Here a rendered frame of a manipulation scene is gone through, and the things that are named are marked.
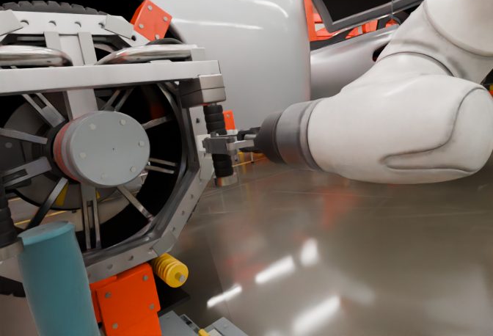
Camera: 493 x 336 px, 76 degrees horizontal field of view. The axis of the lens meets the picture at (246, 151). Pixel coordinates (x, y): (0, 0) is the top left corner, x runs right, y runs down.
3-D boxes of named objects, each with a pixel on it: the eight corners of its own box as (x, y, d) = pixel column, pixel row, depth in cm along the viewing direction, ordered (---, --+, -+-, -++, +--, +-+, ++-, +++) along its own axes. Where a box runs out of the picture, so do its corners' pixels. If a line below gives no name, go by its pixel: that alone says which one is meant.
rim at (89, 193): (11, 276, 81) (177, 188, 109) (12, 313, 63) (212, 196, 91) (-99, 89, 69) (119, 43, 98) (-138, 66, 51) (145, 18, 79)
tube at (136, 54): (166, 80, 74) (157, 34, 73) (207, 61, 59) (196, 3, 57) (85, 86, 64) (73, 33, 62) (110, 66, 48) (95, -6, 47)
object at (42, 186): (134, 196, 98) (126, 93, 96) (143, 199, 91) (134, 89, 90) (5, 218, 78) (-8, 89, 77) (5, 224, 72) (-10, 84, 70)
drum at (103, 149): (126, 172, 75) (114, 113, 73) (161, 178, 58) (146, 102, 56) (59, 188, 66) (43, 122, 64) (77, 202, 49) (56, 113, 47)
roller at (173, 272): (151, 253, 100) (147, 235, 99) (195, 285, 76) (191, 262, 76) (133, 260, 96) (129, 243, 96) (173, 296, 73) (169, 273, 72)
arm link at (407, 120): (328, 197, 37) (375, 132, 44) (486, 221, 25) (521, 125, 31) (287, 124, 33) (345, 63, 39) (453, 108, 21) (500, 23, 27)
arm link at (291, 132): (357, 163, 41) (321, 161, 46) (348, 93, 40) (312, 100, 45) (312, 181, 36) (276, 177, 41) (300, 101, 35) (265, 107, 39)
